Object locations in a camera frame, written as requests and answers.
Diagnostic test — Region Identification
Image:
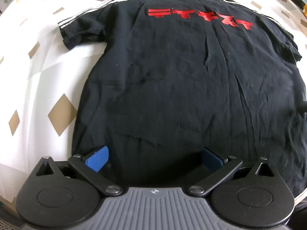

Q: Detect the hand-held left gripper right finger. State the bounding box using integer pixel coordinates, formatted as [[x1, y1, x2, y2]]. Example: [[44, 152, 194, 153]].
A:
[[188, 147, 281, 196]]

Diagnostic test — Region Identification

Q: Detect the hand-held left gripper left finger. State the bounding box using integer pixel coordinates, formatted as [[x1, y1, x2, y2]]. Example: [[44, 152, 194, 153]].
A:
[[31, 146, 123, 195]]

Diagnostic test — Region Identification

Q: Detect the black t-shirt red print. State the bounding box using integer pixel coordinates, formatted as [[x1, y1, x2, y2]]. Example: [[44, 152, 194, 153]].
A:
[[58, 0, 307, 204]]

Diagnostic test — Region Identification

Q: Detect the grey checkered tablecloth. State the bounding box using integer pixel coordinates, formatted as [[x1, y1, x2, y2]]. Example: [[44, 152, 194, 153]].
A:
[[0, 0, 307, 211]]

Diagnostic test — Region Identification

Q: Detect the person's dark clothing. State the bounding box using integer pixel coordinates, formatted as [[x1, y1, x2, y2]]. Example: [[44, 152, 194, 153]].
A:
[[294, 196, 307, 230]]

